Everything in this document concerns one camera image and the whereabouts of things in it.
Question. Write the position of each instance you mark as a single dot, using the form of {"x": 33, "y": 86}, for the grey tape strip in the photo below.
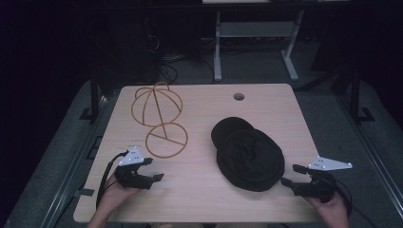
{"x": 85, "y": 192}

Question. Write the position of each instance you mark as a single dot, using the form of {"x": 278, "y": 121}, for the person's right hand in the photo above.
{"x": 331, "y": 212}

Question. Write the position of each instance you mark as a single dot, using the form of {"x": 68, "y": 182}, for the grey metal desk frame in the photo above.
{"x": 253, "y": 30}

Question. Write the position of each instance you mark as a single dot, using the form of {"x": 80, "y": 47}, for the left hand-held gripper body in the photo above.
{"x": 130, "y": 177}

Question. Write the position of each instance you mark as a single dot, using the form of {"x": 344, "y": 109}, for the person's left hand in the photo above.
{"x": 117, "y": 193}

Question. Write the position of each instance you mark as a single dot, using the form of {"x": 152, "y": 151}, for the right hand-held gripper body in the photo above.
{"x": 320, "y": 185}

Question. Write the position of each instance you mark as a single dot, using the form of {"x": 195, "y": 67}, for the black cap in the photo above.
{"x": 250, "y": 158}

